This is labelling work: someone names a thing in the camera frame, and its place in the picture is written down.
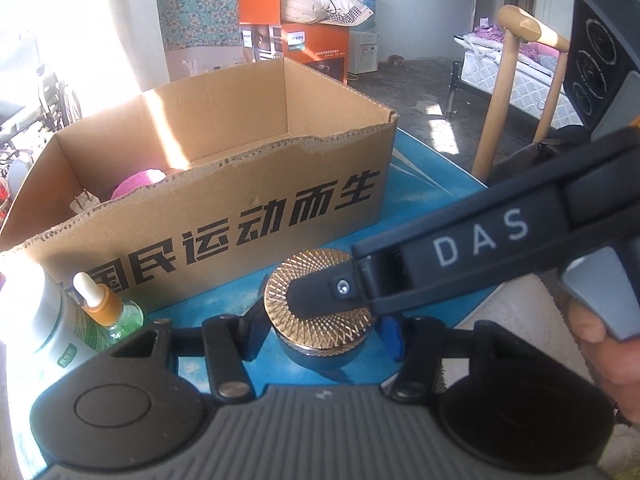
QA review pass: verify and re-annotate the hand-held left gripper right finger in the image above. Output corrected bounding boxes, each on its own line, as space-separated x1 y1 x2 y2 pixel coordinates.
380 316 536 401

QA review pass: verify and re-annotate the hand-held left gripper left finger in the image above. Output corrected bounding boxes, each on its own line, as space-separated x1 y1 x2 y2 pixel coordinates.
112 305 273 403

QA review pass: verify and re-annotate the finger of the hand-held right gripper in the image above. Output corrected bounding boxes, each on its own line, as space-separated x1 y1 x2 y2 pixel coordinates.
287 262 372 319

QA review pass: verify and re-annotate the gold lid jar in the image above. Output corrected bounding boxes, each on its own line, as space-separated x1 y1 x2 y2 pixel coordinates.
263 249 374 372

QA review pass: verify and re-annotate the brown cardboard box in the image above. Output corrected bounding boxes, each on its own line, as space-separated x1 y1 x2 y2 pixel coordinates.
0 56 401 315

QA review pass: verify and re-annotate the person's right hand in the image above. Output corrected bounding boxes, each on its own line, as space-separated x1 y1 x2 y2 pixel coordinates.
569 305 640 426

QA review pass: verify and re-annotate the wooden chair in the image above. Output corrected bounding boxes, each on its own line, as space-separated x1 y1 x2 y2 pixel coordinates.
471 5 572 182

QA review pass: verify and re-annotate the orange cap dropper bottle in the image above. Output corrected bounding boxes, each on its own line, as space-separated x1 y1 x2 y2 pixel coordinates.
72 271 146 347

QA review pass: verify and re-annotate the white mattress bed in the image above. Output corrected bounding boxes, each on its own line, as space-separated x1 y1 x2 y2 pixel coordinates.
450 27 587 130

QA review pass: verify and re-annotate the pink tape roll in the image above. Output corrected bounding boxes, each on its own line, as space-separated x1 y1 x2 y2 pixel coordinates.
111 169 167 201

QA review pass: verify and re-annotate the white bottle green label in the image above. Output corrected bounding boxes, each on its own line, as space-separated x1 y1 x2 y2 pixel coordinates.
0 266 101 378

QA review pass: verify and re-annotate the white power plug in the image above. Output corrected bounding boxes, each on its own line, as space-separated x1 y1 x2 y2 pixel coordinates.
70 187 102 217

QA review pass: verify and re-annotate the white water dispenser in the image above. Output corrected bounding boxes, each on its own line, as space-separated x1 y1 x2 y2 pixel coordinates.
347 30 382 75

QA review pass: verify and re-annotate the orange appliance carton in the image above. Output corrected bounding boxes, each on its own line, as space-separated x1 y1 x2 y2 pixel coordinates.
237 0 351 86

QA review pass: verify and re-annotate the grey wheelchair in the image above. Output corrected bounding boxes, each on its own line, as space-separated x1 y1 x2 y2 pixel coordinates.
0 62 84 161

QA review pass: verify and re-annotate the floral curtain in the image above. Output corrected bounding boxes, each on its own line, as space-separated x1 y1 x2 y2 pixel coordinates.
152 0 334 52

